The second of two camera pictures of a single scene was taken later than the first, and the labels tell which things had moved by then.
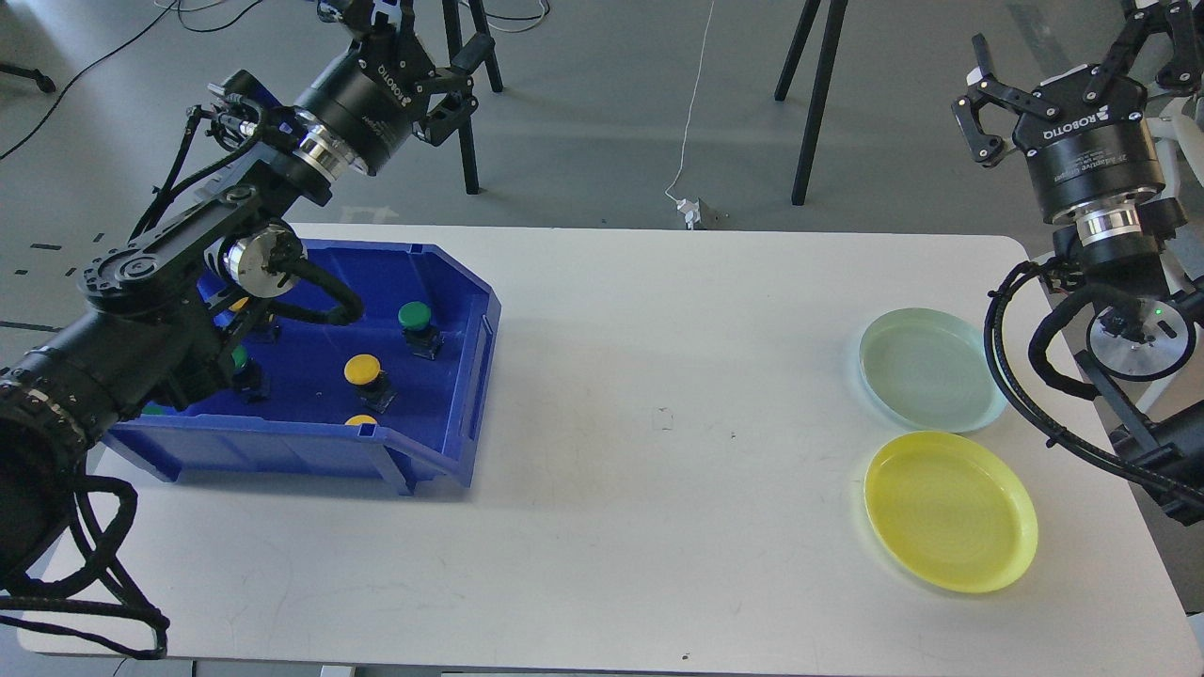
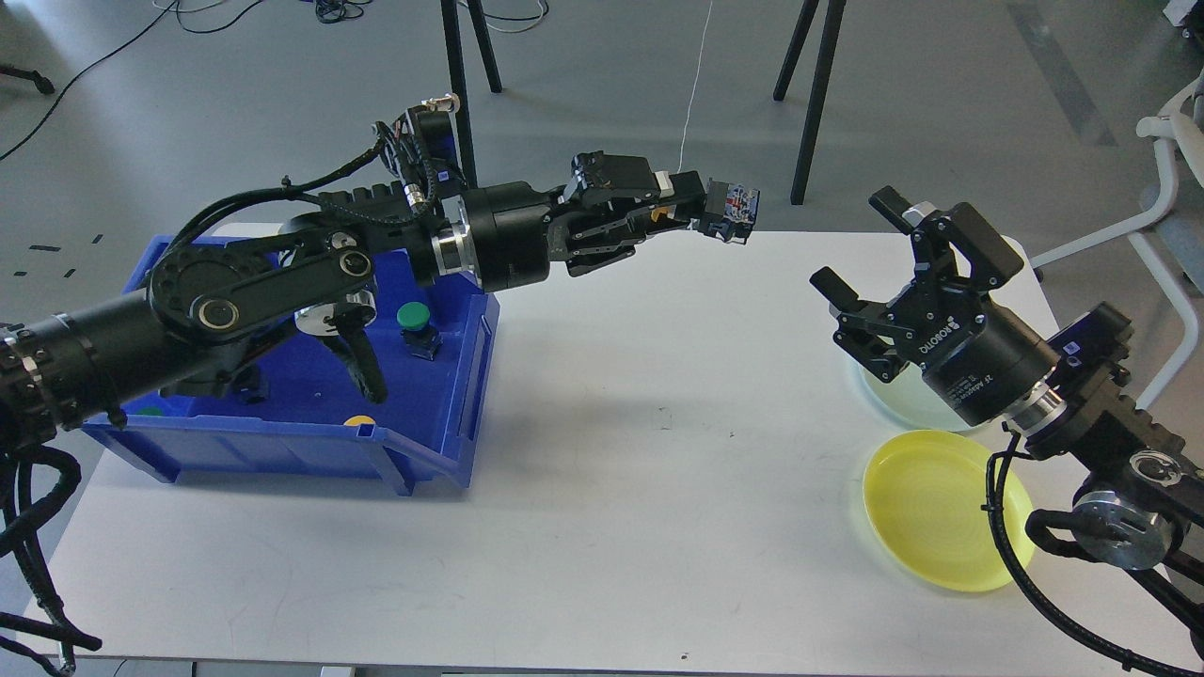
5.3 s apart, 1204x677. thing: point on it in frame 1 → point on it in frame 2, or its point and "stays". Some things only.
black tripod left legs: [454, 32] stays
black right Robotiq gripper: [1099, 143] → [980, 362]
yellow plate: [953, 510] stays
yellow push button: [364, 371] → [739, 215]
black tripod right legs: [835, 21] stays
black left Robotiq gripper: [366, 102] → [514, 238]
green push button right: [423, 339] stays
